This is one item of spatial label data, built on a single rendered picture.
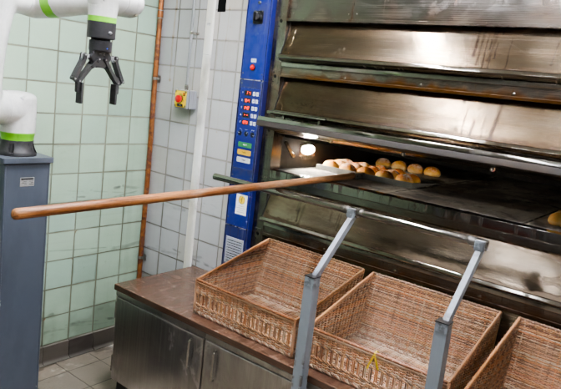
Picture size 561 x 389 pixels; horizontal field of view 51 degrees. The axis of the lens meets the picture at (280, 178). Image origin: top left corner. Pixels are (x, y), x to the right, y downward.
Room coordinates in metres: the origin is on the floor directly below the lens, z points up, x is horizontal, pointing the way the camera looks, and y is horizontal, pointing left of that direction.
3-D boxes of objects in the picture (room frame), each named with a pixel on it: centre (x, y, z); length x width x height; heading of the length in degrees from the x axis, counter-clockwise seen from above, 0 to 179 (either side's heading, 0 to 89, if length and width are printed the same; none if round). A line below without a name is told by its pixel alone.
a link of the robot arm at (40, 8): (2.27, 0.97, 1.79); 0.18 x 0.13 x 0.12; 68
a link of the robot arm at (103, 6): (2.01, 0.65, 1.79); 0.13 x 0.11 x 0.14; 158
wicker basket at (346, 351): (2.08, -0.52, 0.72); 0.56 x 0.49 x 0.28; 53
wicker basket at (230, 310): (2.44, -0.05, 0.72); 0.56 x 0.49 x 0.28; 52
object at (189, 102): (3.18, 0.56, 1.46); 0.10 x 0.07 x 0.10; 53
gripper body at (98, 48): (2.00, 0.65, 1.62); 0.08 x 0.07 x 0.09; 144
